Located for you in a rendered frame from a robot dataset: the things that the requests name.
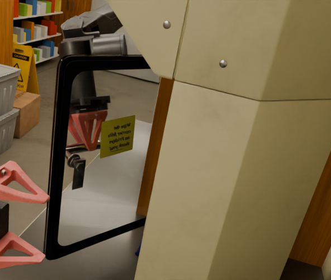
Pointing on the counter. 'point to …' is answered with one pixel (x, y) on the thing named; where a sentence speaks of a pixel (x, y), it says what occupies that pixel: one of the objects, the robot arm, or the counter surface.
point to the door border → (66, 143)
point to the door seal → (64, 151)
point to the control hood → (155, 30)
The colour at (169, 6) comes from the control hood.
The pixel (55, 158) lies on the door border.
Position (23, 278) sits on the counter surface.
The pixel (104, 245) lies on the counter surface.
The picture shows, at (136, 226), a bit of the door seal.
